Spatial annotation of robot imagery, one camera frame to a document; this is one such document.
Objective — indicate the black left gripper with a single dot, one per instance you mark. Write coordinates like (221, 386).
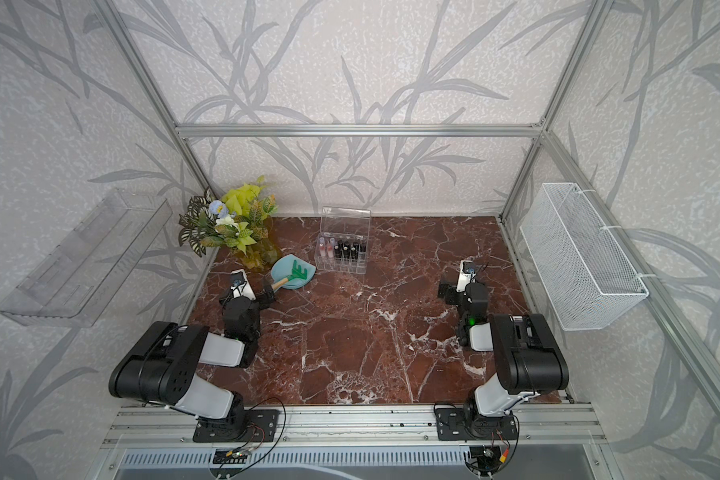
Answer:
(262, 301)

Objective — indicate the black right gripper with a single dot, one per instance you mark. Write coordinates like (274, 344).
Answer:
(452, 293)

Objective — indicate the clear acrylic lipstick organizer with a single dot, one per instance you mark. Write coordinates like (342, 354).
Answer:
(345, 224)

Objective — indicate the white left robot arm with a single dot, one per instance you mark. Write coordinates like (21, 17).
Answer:
(161, 367)

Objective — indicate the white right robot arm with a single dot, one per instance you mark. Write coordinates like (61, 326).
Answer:
(528, 360)

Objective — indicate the artificial flower plant vase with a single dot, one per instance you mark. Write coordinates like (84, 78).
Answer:
(241, 220)

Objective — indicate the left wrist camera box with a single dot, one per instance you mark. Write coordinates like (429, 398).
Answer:
(239, 285)

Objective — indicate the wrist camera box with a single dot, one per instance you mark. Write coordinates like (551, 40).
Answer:
(239, 285)
(467, 274)

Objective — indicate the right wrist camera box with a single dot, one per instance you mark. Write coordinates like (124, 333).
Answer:
(467, 274)

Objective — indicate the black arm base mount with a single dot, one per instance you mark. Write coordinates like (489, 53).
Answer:
(255, 425)

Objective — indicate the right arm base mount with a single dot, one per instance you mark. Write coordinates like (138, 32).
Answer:
(463, 423)

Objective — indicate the white wire mesh basket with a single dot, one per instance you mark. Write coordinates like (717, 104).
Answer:
(586, 274)

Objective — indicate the aluminium front rail frame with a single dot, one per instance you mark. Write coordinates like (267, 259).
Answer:
(419, 441)

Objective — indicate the clear acrylic wall shelf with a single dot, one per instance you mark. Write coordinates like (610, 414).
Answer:
(74, 284)

